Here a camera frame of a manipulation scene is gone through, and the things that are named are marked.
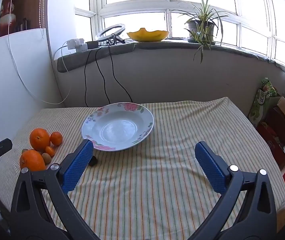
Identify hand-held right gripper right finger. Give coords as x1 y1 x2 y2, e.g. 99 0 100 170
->
189 141 278 240

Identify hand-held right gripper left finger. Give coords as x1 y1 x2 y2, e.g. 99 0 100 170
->
10 139 95 240

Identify large orange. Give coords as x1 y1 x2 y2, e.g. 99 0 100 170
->
20 149 46 172
30 128 51 150

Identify floral white plate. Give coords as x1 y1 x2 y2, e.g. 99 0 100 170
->
82 102 154 152

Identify mandarin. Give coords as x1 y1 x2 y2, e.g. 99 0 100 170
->
50 131 63 146

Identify white board panel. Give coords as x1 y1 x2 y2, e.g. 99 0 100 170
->
0 27 68 145

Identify red box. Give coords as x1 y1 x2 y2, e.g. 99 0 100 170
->
256 122 285 178

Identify striped tablecloth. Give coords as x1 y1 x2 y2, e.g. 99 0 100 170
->
0 97 285 240

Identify green snack bag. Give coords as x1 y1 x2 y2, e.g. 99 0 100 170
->
248 77 280 128

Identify white charger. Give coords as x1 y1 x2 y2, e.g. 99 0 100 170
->
66 38 88 53

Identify red white figurine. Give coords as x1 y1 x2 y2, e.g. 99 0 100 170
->
0 0 17 37

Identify grey window sill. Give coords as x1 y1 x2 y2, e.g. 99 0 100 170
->
57 41 285 73

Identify potted spider plant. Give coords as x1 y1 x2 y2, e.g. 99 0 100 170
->
171 0 233 64

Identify yellow bowl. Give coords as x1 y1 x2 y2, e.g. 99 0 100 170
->
127 28 170 43

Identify white framed window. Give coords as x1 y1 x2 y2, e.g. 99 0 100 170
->
75 0 285 67

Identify white cable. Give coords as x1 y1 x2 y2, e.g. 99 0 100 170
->
6 0 72 105

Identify black cable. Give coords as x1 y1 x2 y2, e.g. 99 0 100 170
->
95 47 107 107
84 48 94 107
109 45 135 104

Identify ring light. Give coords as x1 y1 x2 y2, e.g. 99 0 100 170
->
95 24 126 46

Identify bead blind cord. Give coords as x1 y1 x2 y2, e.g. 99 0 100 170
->
39 0 45 39

